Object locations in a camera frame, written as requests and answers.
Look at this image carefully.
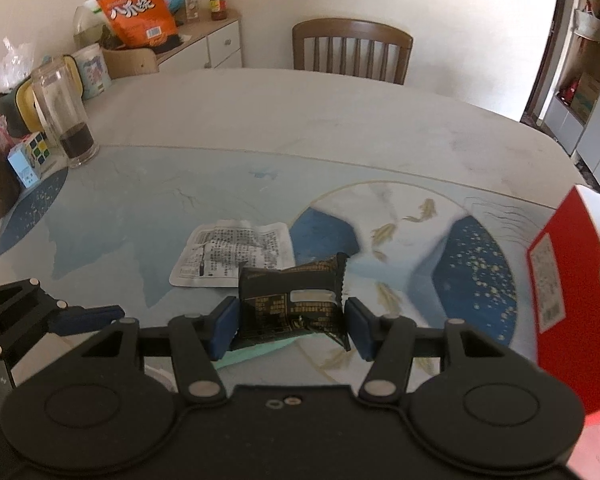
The black snack packet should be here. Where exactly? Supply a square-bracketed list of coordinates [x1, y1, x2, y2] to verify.
[230, 252, 350, 350]

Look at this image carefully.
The mint green cloth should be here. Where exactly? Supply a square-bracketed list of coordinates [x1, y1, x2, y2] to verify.
[213, 336, 301, 370]

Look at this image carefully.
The white printed sachet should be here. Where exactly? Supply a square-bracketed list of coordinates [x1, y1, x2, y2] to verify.
[169, 220, 296, 288]

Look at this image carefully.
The light blue small box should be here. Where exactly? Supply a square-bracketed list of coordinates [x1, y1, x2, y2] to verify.
[7, 143, 41, 188]

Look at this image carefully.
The rubiks cube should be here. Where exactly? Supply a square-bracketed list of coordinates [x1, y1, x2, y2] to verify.
[23, 131, 50, 168]

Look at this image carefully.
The yellow container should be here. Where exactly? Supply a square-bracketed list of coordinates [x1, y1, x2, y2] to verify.
[0, 54, 83, 139]

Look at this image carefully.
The red cardboard box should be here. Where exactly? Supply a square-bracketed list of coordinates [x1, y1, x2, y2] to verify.
[527, 185, 600, 425]

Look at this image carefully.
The white patterned cup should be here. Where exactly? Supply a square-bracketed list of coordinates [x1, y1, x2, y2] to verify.
[72, 44, 111, 100]

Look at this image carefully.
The light wooden box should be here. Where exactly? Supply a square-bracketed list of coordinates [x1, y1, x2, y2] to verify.
[102, 48, 159, 79]

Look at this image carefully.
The white side cabinet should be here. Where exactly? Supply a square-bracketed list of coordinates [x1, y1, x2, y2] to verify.
[157, 9, 244, 74]

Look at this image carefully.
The brown wooden chair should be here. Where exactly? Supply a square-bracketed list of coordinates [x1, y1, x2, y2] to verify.
[291, 18, 414, 84]

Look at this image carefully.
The orange snack bag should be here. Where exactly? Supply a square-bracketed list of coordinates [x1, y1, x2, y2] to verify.
[96, 0, 181, 53]

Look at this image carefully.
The red lidded jar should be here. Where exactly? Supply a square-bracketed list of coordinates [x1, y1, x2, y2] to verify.
[209, 0, 227, 21]

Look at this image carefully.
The hanging tote bag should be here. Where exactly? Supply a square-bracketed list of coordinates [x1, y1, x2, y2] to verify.
[573, 0, 600, 42]

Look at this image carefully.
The grey wall cabinet unit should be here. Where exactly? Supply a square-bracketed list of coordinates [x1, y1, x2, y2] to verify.
[521, 0, 600, 191]

